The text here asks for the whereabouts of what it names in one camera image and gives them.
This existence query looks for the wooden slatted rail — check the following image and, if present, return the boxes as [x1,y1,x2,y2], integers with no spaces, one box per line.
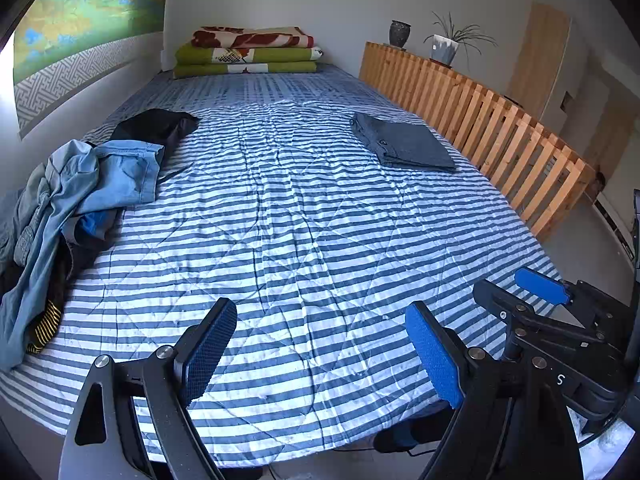
[359,41,597,242]

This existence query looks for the light blue jeans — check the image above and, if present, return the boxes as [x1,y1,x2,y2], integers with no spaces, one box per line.
[0,139,166,367]

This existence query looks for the green landscape wall hanging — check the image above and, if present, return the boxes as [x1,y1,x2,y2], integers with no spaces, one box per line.
[12,0,167,140]

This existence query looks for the grey houndstooth pants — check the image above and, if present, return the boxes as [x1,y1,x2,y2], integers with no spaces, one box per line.
[349,112,459,174]

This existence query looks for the black yellow striped garment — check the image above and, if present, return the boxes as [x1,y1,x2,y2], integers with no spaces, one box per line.
[24,299,64,356]

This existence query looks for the green folded blanket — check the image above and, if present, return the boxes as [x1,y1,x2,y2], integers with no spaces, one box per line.
[175,42,324,66]
[172,62,319,80]

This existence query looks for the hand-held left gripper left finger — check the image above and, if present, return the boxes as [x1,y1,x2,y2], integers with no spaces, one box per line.
[59,297,238,480]

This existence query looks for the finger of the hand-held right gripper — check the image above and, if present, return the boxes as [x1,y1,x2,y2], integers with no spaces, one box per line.
[514,267,576,307]
[472,280,538,350]

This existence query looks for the dark ceramic vase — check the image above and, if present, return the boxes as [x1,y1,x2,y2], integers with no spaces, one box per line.
[389,20,412,50]

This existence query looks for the potted plant in white pot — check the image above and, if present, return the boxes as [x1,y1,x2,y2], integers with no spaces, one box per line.
[423,11,498,68]

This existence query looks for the blue white striped bedspread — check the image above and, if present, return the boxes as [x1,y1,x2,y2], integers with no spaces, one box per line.
[0,70,563,463]

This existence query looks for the grey green garment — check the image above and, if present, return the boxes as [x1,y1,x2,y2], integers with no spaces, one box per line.
[0,152,68,273]

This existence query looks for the light wooden door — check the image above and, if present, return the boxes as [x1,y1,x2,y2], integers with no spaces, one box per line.
[506,2,572,122]

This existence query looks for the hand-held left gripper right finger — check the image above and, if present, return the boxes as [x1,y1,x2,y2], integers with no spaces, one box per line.
[405,301,583,480]

